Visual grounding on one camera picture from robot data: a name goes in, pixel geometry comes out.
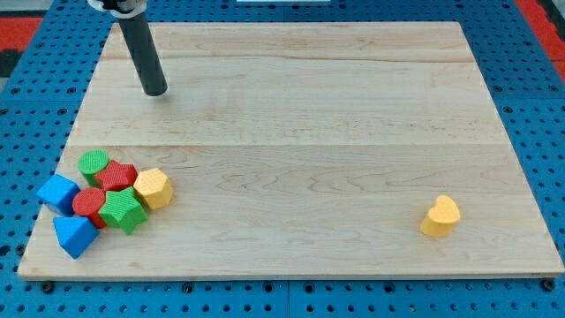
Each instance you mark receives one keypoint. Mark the blue cube block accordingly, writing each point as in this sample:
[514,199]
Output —
[58,193]

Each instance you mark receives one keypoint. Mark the red cylinder block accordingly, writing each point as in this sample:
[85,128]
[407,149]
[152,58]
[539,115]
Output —
[88,203]

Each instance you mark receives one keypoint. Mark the green cylinder block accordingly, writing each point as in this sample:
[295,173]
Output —
[92,162]

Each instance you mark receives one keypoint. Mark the yellow hexagon block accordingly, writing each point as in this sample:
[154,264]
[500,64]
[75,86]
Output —
[153,188]

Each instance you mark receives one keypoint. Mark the red angular block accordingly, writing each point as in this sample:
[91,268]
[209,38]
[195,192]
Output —
[116,176]

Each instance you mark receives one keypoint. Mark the yellow heart block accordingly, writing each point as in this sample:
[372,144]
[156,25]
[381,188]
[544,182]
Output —
[442,218]

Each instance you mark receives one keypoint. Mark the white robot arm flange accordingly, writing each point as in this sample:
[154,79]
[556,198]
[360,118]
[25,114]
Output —
[121,9]

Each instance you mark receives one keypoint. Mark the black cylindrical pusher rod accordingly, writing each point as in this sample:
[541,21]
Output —
[140,43]

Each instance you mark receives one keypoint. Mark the blue triangle block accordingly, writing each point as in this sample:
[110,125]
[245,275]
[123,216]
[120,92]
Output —
[75,234]

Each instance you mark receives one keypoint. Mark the green star block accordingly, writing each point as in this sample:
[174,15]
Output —
[122,210]

